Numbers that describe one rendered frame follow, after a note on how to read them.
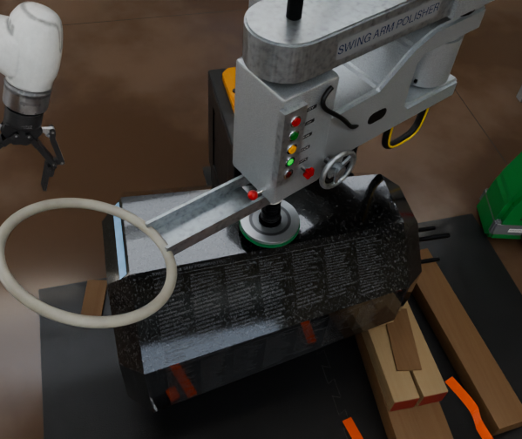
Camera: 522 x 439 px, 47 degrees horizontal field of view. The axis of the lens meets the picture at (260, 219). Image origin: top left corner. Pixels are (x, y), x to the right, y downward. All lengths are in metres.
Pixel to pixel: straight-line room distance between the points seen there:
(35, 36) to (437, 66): 1.36
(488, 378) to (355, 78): 1.60
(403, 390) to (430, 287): 0.66
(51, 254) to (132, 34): 1.99
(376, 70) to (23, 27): 1.09
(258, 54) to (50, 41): 0.54
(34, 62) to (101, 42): 3.37
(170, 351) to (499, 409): 1.50
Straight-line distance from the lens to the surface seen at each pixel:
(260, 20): 1.57
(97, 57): 4.45
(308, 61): 1.54
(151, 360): 2.16
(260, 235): 2.09
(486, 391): 2.93
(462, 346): 3.00
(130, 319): 1.55
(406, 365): 2.71
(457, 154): 3.98
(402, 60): 1.93
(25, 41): 1.23
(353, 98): 1.85
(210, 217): 1.88
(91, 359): 2.91
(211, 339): 2.16
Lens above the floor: 2.58
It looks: 51 degrees down
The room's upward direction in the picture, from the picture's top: 6 degrees clockwise
